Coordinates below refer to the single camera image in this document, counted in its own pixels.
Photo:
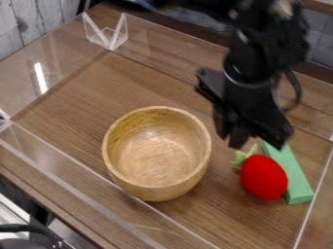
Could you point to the black stand lower left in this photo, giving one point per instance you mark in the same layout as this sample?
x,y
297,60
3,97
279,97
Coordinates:
x,y
29,226

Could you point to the green rectangular block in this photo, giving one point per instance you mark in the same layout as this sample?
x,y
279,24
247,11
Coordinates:
x,y
300,191

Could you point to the wooden bowl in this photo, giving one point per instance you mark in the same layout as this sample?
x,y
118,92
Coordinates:
x,y
157,150

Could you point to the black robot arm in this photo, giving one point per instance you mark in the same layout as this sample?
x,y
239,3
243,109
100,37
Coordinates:
x,y
267,43

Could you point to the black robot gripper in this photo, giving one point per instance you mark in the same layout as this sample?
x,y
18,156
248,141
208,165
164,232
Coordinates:
x,y
245,110

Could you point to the red plush strawberry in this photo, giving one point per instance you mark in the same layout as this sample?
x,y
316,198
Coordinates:
x,y
263,176

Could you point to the clear acrylic tray enclosure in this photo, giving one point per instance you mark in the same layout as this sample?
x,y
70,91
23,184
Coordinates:
x,y
65,89

